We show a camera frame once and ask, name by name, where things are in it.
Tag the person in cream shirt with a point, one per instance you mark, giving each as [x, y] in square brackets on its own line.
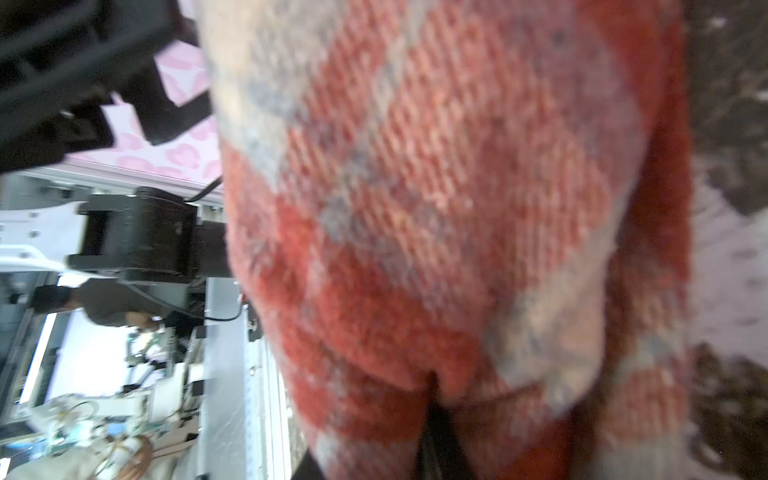
[131, 458]

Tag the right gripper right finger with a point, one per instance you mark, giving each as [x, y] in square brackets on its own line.
[440, 455]

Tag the person in grey shirt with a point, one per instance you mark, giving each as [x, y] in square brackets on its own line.
[109, 303]

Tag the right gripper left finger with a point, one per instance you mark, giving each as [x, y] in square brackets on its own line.
[307, 469]

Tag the red plaid skirt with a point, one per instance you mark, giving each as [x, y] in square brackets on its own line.
[477, 205]

